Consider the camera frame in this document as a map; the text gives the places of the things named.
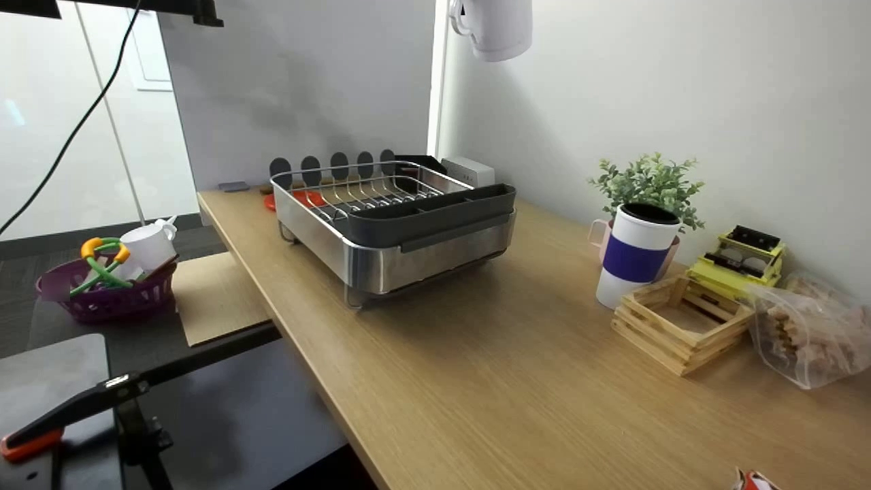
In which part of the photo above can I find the steel and black dish rack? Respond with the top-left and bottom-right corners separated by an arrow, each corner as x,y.
270,149 -> 514,304

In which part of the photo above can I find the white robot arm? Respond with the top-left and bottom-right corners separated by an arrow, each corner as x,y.
448,0 -> 534,63

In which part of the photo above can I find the white electronics box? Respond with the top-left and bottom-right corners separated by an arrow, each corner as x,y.
442,157 -> 495,187

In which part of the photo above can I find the green plant in pink pot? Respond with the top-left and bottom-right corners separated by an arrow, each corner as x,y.
589,153 -> 704,232

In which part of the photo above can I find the wooden slat crate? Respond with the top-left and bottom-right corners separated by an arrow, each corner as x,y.
612,277 -> 753,375

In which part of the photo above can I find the white bottle in basket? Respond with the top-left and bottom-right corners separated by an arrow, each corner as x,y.
116,218 -> 177,279

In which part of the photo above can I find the white tumbler with blue sleeve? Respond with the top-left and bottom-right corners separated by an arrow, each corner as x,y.
595,203 -> 678,307

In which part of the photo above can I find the black hanging cable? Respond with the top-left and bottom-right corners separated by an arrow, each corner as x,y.
0,0 -> 146,237

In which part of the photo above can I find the black clamp with orange handle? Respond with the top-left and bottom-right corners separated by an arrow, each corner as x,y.
3,327 -> 278,490

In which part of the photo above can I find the cardboard sheet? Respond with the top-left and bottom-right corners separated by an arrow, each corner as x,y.
170,252 -> 270,345

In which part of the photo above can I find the purple plastic basket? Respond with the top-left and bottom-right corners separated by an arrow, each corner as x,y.
35,259 -> 177,323

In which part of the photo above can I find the yellow toy truck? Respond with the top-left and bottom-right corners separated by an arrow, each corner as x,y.
687,226 -> 784,298

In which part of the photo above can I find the small red white toy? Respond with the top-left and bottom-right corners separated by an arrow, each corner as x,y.
734,471 -> 778,490

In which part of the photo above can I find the clear plastic snack bag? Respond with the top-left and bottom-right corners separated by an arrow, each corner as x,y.
747,275 -> 871,388

